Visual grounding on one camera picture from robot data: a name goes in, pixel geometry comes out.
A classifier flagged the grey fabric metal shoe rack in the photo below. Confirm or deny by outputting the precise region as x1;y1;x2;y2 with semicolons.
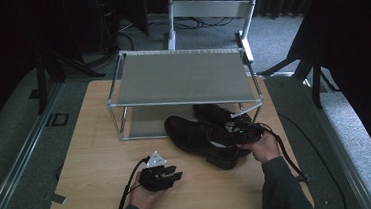
103;38;268;143

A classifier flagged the dark curtain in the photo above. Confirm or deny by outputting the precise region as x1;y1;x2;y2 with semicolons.
294;0;371;189
0;0;92;145

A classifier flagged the black square floor plate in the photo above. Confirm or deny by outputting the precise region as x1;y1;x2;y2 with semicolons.
50;111;71;128

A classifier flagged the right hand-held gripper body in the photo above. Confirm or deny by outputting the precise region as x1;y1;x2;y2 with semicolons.
229;112;267;146

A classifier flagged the black leather shoe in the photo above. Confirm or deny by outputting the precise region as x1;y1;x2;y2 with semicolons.
192;99;253;132
162;108;255;175

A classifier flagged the white metal frame stand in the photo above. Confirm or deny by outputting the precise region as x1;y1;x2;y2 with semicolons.
163;0;266;71

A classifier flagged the thin black floor cable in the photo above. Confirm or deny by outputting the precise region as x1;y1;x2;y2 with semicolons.
278;108;348;209

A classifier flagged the right hand-held gripper black cable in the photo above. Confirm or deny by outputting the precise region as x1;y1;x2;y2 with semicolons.
256;118;311;187

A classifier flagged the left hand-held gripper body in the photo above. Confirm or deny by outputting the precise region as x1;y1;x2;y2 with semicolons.
136;149;176;193

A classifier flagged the person's left hand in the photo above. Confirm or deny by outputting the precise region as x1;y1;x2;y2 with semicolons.
127;171;170;209

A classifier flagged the left hand-held gripper black cable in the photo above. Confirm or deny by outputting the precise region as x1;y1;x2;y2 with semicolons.
105;155;156;209

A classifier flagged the hand-held gripper black cable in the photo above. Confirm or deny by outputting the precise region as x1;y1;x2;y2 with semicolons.
105;155;156;209
256;118;311;187

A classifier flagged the black tripod stand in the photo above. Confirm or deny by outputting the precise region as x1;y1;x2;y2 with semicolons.
30;40;109;116
255;39;342;114

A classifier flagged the grey tape strip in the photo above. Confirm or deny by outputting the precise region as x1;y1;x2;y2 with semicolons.
44;191;68;207

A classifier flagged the bundle of black floor cables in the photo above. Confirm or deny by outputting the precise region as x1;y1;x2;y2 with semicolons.
116;10;236;37

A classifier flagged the person's right hand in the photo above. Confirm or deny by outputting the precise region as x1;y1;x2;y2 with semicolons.
244;129;283;166

